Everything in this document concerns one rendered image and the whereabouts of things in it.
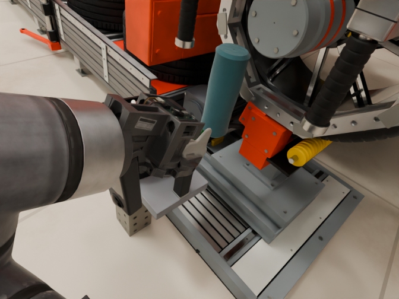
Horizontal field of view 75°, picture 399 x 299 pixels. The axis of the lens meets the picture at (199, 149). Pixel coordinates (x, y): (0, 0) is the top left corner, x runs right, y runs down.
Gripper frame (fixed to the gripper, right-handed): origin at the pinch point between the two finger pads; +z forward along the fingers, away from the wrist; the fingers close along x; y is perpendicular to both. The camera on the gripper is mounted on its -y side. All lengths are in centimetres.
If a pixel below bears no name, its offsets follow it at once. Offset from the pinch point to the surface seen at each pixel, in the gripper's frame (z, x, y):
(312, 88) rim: 42.8, -1.0, 18.1
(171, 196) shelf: 13.3, 6.7, -20.0
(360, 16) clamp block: 1.8, -9.9, 26.6
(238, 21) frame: 36, 26, 25
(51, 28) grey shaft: 64, 174, -24
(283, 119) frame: 36.4, -0.6, 7.5
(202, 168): 59, 23, -31
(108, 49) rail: 54, 99, -10
